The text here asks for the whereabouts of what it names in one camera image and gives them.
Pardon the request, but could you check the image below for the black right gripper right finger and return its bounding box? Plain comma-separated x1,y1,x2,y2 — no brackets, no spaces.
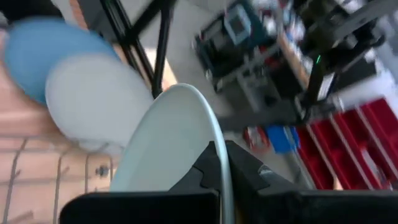
225,139,398,224

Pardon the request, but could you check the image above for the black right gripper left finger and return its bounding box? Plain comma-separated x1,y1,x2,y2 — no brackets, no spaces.
58,140,222,224

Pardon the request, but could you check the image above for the grey wire dish rack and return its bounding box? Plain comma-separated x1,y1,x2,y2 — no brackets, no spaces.
0,136,114,224

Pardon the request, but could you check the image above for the pale blue plate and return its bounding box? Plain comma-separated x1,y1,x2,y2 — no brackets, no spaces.
108,83,236,224

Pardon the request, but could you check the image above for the grey plate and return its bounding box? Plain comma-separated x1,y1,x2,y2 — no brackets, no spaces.
45,54,155,150

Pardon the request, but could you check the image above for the blue plastic bin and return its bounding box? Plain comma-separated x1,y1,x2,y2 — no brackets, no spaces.
266,124,301,154

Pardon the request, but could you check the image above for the red storage bin shelf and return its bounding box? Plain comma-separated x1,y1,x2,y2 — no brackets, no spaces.
295,98,398,190

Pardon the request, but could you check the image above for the black metal frame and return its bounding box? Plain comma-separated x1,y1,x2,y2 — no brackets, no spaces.
99,0,178,99

